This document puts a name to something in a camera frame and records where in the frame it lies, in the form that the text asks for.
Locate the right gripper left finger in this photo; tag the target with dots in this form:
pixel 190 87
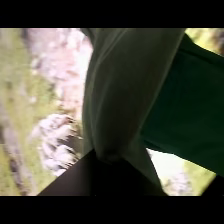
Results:
pixel 73 181

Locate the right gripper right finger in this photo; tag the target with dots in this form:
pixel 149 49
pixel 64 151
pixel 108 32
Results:
pixel 123 181

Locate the dark green garment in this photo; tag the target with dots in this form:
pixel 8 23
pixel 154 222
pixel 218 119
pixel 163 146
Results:
pixel 116 93

